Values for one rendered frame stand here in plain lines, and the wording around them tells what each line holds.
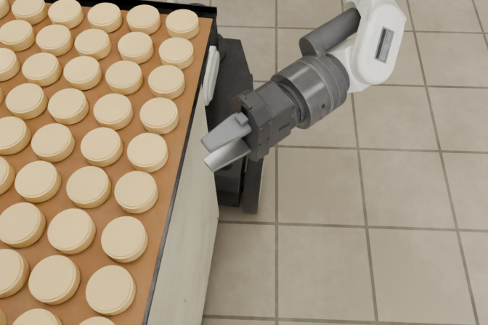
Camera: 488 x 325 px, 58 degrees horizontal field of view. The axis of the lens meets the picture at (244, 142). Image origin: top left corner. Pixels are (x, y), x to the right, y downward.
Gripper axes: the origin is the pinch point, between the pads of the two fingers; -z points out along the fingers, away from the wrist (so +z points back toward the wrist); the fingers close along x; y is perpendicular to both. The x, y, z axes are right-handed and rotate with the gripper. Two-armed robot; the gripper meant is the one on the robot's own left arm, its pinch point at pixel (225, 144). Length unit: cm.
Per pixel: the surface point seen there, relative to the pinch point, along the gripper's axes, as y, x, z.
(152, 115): -8.8, 1.3, -5.5
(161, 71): -14.4, 1.2, -0.5
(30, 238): -3.1, 0.9, -25.2
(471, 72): -11, -91, 129
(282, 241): -3, -91, 22
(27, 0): -39.5, 1.2, -9.6
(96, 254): 2.4, -0.7, -20.3
